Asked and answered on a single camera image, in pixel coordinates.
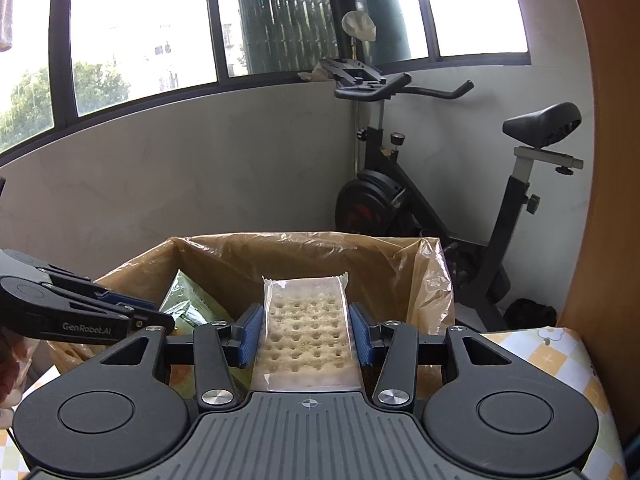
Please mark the green seaweed snack bag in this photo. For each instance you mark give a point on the green seaweed snack bag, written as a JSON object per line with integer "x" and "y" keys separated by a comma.
{"x": 191, "y": 306}

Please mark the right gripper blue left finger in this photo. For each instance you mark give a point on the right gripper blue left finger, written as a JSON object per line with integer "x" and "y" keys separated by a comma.
{"x": 219, "y": 346}

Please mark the floral checkered tablecloth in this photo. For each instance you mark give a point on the floral checkered tablecloth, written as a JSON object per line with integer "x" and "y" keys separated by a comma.
{"x": 561, "y": 353}

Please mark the black exercise bike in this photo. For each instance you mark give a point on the black exercise bike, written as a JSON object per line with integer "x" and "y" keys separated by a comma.
{"x": 480, "y": 174}

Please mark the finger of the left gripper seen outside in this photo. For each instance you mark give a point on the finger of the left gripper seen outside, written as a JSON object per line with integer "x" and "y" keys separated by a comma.
{"x": 135, "y": 309}

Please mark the white bag on stick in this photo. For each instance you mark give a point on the white bag on stick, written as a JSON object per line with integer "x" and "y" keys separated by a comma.
{"x": 360, "y": 27}

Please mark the clear cracker packet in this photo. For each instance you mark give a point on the clear cracker packet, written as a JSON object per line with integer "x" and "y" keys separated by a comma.
{"x": 306, "y": 340}

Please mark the wooden wardrobe panel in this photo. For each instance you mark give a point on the wooden wardrobe panel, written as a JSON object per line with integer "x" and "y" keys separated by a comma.
{"x": 603, "y": 302}

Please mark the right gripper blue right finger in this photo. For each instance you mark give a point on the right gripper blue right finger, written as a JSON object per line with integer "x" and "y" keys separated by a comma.
{"x": 388, "y": 356}

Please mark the cardboard box with plastic liner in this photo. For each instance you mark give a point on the cardboard box with plastic liner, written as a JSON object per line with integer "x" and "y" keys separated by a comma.
{"x": 403, "y": 279}

